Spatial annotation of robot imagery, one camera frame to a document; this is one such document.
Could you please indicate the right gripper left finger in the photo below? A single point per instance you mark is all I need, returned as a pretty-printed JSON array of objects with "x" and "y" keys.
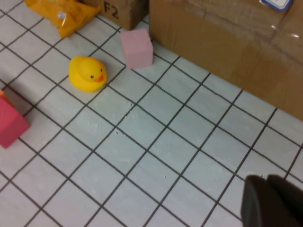
[{"x": 256, "y": 205}]

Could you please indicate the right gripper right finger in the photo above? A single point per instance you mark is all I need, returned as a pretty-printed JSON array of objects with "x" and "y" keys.
[{"x": 288, "y": 205}]

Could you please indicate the yellow printed snack packet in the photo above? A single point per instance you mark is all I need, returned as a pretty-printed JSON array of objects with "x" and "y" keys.
[{"x": 66, "y": 14}]

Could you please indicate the taped cardboard box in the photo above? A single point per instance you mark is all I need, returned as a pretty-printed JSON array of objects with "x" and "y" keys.
[{"x": 225, "y": 52}]

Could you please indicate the light pink foam cube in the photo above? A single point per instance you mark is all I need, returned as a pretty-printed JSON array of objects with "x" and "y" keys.
[{"x": 138, "y": 49}]

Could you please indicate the yellow rubber duck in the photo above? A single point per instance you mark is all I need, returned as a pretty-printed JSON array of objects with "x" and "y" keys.
[{"x": 86, "y": 74}]

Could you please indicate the cardboard box with F2 print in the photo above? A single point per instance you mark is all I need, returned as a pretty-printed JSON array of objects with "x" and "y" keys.
[{"x": 125, "y": 11}]

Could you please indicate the magenta foam cube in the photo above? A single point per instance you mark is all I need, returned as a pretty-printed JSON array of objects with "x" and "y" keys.
[{"x": 10, "y": 123}]

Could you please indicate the orange foam cube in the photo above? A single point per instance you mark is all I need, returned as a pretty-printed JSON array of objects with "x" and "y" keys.
[{"x": 2, "y": 92}]

